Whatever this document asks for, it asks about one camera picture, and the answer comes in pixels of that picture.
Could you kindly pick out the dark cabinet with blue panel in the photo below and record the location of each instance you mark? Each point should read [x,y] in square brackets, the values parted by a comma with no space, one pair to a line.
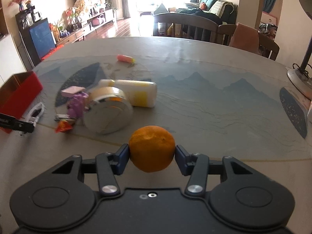
[35,34]

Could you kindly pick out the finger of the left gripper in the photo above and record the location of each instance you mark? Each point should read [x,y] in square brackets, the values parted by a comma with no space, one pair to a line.
[11,123]

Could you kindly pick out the grey desk lamp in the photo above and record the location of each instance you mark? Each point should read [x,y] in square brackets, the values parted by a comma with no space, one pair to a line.
[298,75]

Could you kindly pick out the red storage box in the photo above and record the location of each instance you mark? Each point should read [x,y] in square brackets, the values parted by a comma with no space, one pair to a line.
[18,93]

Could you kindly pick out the purple toy figure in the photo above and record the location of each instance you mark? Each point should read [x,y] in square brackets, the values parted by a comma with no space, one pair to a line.
[76,105]

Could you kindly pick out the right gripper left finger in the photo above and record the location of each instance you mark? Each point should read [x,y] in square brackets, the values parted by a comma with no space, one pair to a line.
[108,165]

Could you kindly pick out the silver nail clipper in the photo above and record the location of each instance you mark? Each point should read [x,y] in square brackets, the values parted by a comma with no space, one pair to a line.
[58,117]

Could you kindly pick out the red orange candy packet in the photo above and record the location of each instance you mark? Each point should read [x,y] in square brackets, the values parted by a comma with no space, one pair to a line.
[65,125]

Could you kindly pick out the wooden chair with pink cloth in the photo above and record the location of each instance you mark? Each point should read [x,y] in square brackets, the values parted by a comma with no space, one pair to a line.
[267,47]

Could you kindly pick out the pink flower vase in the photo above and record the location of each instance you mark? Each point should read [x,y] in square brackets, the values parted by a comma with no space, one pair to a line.
[18,2]

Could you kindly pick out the patterned table mat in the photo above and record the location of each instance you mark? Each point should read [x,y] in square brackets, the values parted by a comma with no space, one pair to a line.
[230,110]

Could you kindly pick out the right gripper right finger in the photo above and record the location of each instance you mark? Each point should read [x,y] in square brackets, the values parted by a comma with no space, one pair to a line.
[196,166]

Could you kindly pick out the dark wooden dining chair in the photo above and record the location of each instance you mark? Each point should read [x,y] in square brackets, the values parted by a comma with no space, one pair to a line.
[185,26]

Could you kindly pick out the red crate on floor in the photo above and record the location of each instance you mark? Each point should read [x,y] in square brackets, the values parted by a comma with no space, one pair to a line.
[52,51]

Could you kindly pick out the orange fruit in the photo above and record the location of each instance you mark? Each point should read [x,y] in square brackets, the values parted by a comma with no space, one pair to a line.
[152,148]

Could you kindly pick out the long tv console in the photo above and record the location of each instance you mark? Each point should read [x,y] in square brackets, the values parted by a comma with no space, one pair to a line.
[96,21]

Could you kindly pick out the white yellow-labelled bottle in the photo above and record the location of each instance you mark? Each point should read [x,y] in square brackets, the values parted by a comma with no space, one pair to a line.
[138,93]

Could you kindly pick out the pink cylinder with yellow tip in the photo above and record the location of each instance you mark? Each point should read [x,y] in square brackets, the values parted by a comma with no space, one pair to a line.
[124,58]

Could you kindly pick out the purple block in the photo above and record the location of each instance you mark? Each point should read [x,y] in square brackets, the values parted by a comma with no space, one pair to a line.
[71,91]

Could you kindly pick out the white cupboard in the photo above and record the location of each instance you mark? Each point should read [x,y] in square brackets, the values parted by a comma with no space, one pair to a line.
[10,60]

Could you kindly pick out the pink cloth on chair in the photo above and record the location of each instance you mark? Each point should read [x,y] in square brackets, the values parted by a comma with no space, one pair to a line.
[245,38]

